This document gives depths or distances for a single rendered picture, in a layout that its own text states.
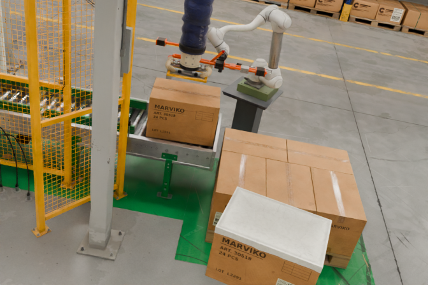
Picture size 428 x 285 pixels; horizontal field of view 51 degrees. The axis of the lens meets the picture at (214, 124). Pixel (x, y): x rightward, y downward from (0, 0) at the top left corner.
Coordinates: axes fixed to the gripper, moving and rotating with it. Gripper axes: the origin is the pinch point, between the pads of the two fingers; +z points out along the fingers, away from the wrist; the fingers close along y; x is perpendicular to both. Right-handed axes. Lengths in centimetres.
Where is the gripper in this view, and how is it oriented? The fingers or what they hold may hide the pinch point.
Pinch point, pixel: (221, 63)
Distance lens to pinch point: 380.6
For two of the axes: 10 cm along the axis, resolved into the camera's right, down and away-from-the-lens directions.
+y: -1.6, 8.5, 5.1
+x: -9.8, -1.8, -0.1
